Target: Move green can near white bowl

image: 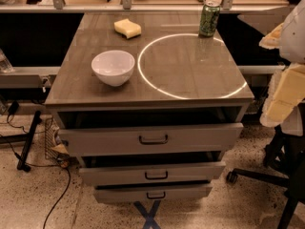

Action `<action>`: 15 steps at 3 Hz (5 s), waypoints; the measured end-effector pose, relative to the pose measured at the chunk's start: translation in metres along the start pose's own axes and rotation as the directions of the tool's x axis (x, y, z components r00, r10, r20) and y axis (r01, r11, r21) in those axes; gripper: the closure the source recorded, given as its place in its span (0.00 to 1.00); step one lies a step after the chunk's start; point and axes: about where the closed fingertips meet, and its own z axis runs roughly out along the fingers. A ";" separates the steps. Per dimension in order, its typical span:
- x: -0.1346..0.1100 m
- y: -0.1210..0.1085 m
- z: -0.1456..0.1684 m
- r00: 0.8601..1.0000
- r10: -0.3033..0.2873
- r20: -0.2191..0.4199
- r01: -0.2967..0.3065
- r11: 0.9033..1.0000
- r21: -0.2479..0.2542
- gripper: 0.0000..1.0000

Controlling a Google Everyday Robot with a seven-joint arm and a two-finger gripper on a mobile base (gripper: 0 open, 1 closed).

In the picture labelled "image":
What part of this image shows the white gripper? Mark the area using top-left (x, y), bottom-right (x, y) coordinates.
top-left (259, 24), bottom-right (305, 136)

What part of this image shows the green soda can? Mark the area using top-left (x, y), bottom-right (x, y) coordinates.
top-left (199, 1), bottom-right (220, 37)

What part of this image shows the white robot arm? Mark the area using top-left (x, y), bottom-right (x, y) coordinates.
top-left (259, 0), bottom-right (305, 136)

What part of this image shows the white bowl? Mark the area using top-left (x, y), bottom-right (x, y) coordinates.
top-left (91, 50), bottom-right (135, 87)

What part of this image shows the black office chair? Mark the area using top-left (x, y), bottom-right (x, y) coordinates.
top-left (226, 124), bottom-right (305, 229)

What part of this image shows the top grey drawer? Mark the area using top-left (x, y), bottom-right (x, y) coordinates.
top-left (59, 123), bottom-right (243, 156)

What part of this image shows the grey drawer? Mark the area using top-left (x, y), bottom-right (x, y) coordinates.
top-left (59, 123), bottom-right (243, 156)
top-left (93, 183), bottom-right (213, 203)
top-left (79, 161), bottom-right (225, 186)

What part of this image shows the grey drawer cabinet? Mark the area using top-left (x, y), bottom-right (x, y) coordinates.
top-left (46, 12), bottom-right (253, 191)

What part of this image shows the yellow sponge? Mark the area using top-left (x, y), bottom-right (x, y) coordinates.
top-left (114, 19), bottom-right (141, 39)

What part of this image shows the middle grey drawer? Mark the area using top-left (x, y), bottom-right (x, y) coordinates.
top-left (79, 161), bottom-right (225, 186)

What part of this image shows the bottom grey drawer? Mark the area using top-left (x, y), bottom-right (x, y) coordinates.
top-left (93, 183), bottom-right (213, 203)

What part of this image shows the black stand leg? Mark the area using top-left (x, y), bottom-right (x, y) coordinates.
top-left (17, 111), bottom-right (41, 172)

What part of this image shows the wire mesh basket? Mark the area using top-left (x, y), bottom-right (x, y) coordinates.
top-left (45, 118), bottom-right (69, 162)

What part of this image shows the black floor cable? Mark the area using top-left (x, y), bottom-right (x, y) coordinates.
top-left (0, 112), bottom-right (72, 229)

